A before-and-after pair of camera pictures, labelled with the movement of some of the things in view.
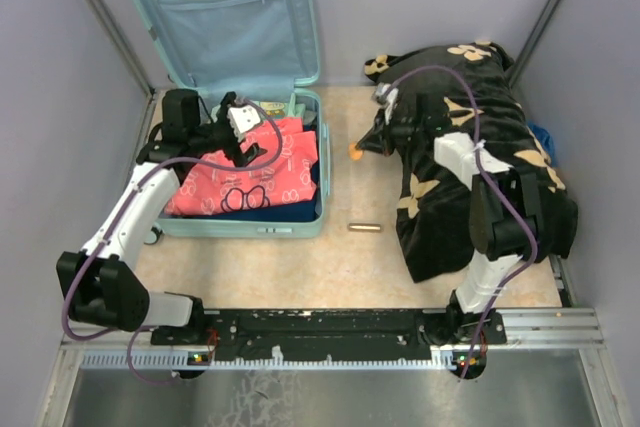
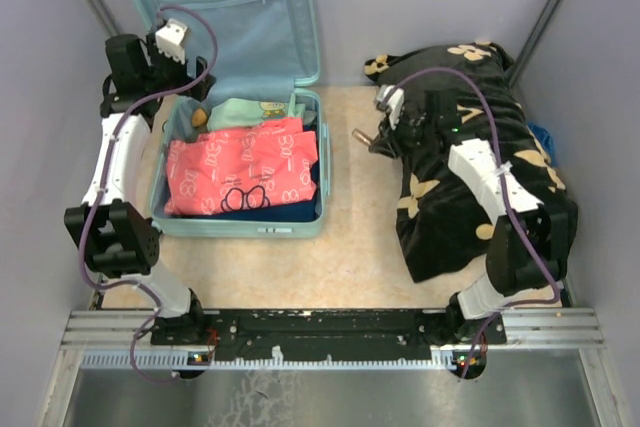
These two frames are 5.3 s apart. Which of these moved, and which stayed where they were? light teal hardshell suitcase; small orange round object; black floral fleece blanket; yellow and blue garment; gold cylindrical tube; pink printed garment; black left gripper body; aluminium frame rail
Moved: black left gripper body; small orange round object; gold cylindrical tube
Stayed: pink printed garment; black floral fleece blanket; aluminium frame rail; light teal hardshell suitcase; yellow and blue garment
